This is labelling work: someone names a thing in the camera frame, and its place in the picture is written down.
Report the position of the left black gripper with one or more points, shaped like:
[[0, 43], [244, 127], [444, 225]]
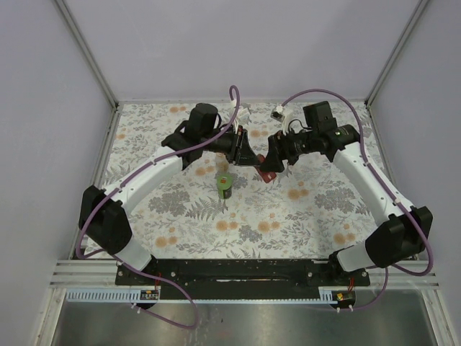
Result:
[[241, 153]]

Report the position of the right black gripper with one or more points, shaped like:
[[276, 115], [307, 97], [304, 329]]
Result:
[[279, 143]]

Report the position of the red pill organizer box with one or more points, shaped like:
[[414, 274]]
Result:
[[267, 177]]

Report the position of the green pill bottle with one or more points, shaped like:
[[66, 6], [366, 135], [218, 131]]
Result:
[[224, 183]]

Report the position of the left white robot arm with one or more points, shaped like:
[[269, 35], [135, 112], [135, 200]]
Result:
[[104, 211]]

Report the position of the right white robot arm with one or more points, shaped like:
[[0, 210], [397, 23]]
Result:
[[402, 229]]

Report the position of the clear small pill bottle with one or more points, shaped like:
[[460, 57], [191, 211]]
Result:
[[221, 163]]

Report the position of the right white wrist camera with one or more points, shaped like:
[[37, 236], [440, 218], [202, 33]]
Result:
[[283, 115]]

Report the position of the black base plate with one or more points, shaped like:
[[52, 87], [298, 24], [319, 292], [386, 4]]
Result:
[[254, 279]]

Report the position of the white slotted cable duct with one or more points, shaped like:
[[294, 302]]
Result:
[[112, 296]]

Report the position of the aluminium frame rail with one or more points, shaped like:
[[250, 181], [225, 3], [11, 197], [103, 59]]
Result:
[[105, 273]]

